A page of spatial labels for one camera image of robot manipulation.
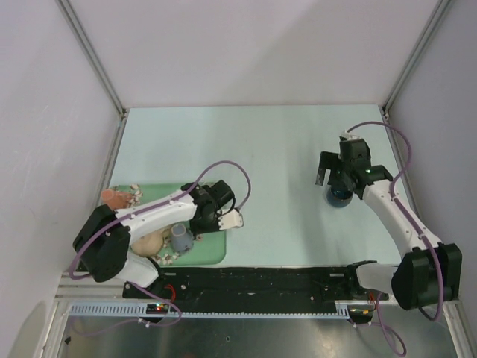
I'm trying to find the green floral tray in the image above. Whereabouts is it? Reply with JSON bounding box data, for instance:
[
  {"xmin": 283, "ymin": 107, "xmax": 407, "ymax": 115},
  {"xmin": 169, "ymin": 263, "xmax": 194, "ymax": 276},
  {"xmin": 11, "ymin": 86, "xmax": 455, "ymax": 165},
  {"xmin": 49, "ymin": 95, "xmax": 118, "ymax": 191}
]
[{"xmin": 109, "ymin": 183, "xmax": 226, "ymax": 266}]

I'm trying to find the left aluminium corner post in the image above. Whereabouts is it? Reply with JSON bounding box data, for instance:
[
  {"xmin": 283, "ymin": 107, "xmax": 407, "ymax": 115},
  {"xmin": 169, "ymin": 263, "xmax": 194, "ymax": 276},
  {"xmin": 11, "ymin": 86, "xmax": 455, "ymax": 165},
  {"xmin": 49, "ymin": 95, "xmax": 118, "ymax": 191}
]
[{"xmin": 55, "ymin": 0, "xmax": 126, "ymax": 120}]

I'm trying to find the right aluminium corner post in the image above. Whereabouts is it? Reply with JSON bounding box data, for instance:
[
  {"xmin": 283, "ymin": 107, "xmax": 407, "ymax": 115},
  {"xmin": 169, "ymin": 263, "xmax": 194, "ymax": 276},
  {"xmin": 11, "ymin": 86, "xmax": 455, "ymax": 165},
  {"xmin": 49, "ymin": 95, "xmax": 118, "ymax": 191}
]
[{"xmin": 381, "ymin": 0, "xmax": 455, "ymax": 120}]

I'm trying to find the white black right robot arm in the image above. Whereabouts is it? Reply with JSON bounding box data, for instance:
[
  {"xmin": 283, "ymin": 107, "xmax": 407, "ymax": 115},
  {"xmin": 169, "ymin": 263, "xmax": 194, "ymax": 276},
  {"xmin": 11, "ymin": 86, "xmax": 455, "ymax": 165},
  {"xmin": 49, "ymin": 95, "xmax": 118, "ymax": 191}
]
[{"xmin": 316, "ymin": 134, "xmax": 462, "ymax": 310}]

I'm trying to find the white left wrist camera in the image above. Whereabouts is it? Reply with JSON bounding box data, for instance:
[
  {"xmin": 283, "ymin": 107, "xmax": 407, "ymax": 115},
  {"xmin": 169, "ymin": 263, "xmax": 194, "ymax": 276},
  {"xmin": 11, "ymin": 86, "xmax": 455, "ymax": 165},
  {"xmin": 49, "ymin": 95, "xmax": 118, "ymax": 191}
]
[{"xmin": 218, "ymin": 208, "xmax": 244, "ymax": 230}]

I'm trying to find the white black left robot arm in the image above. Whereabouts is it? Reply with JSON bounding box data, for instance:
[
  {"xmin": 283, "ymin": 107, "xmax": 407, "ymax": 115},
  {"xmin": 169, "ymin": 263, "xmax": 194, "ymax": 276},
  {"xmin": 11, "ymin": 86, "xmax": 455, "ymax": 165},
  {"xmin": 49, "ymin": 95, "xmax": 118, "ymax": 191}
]
[{"xmin": 73, "ymin": 180, "xmax": 244, "ymax": 298}]

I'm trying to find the aluminium frame rail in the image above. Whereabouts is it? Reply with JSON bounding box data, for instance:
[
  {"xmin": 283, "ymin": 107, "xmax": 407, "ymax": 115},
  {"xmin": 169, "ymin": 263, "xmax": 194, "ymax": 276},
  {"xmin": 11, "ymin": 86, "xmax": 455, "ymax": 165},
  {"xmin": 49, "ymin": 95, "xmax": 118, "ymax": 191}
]
[{"xmin": 55, "ymin": 271, "xmax": 127, "ymax": 299}]

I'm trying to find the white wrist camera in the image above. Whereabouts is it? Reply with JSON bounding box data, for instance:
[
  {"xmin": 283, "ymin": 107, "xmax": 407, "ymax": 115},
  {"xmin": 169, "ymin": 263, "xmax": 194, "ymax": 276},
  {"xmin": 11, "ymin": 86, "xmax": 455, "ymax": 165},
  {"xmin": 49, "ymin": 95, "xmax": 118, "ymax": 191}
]
[
  {"xmin": 218, "ymin": 208, "xmax": 244, "ymax": 230},
  {"xmin": 339, "ymin": 131, "xmax": 361, "ymax": 141}
]

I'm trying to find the dark blue mug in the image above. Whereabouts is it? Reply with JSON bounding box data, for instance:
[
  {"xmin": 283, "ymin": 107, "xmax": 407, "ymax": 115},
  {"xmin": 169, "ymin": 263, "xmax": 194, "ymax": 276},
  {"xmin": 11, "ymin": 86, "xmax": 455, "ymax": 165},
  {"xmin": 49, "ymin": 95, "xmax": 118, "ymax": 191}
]
[{"xmin": 326, "ymin": 185, "xmax": 353, "ymax": 208}]

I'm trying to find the pink cup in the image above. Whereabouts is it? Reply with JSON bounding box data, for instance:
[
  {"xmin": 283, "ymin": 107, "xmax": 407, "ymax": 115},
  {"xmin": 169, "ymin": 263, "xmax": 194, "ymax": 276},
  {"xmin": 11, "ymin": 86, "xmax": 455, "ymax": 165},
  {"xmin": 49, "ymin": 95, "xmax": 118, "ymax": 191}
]
[{"xmin": 100, "ymin": 189, "xmax": 133, "ymax": 210}]

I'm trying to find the grey slotted cable duct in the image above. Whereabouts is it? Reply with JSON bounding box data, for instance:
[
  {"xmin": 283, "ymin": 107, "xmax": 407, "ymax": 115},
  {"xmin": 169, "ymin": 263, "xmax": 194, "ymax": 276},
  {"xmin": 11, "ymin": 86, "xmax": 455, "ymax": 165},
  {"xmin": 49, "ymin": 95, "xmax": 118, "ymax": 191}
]
[{"xmin": 69, "ymin": 301, "xmax": 373, "ymax": 320}]

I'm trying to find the aluminium corner post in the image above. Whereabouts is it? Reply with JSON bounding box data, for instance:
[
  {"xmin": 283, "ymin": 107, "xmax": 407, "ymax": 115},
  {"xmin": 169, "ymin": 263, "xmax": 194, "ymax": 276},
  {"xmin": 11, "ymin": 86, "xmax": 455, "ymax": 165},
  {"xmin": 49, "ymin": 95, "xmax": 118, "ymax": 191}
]
[
  {"xmin": 55, "ymin": 0, "xmax": 126, "ymax": 120},
  {"xmin": 381, "ymin": 0, "xmax": 455, "ymax": 120}
]

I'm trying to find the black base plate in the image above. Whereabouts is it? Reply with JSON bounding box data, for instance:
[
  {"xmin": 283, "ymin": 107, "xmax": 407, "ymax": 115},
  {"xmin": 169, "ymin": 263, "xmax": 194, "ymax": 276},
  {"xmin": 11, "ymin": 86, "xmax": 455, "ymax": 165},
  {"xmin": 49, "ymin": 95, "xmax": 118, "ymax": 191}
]
[{"xmin": 122, "ymin": 266, "xmax": 391, "ymax": 314}]

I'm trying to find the light blue coffee mug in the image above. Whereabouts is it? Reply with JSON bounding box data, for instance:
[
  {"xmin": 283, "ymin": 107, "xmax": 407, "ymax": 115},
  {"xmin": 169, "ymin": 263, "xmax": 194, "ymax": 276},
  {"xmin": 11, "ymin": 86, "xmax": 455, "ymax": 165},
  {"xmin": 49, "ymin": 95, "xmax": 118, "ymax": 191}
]
[{"xmin": 171, "ymin": 223, "xmax": 195, "ymax": 254}]

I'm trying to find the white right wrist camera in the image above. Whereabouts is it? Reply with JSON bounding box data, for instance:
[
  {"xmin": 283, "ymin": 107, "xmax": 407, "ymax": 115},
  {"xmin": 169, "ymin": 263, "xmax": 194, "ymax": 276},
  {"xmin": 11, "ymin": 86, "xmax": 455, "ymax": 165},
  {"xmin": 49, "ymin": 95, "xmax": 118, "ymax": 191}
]
[{"xmin": 339, "ymin": 131, "xmax": 361, "ymax": 141}]

